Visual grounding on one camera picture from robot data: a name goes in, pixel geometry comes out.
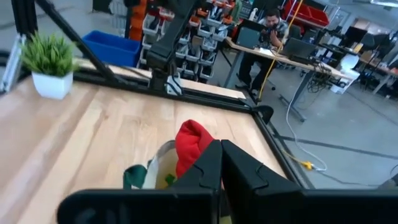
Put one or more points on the wooden office desk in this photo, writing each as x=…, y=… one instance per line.
x=311, y=67

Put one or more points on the red black gardening gloves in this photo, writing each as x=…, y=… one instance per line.
x=192, y=143

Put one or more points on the person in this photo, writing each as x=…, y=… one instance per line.
x=273, y=23

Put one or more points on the white chair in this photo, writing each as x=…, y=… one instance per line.
x=346, y=73

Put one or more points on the green spray bottle white nozzle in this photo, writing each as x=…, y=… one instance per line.
x=170, y=180

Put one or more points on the silver aluminium extrusion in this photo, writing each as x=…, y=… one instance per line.
x=12, y=65

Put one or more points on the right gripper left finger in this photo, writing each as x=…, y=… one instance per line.
x=205, y=177

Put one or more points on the red storage bins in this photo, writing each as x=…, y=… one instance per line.
x=311, y=14

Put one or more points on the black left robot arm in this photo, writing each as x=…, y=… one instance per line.
x=168, y=46

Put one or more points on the shelf of small parts bins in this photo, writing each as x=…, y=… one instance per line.
x=205, y=31

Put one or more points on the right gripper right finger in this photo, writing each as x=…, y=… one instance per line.
x=242, y=180

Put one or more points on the green plant in white pot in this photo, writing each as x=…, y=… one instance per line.
x=51, y=85

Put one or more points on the blue plastic bin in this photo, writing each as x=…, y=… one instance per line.
x=112, y=49

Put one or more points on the grey open laptop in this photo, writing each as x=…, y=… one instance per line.
x=298, y=48

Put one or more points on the dark desk monitor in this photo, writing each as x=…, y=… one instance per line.
x=248, y=37

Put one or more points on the beige green canvas gardening bag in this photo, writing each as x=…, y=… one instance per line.
x=164, y=168

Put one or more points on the black aluminium table frame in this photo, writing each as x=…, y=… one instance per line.
x=202, y=99

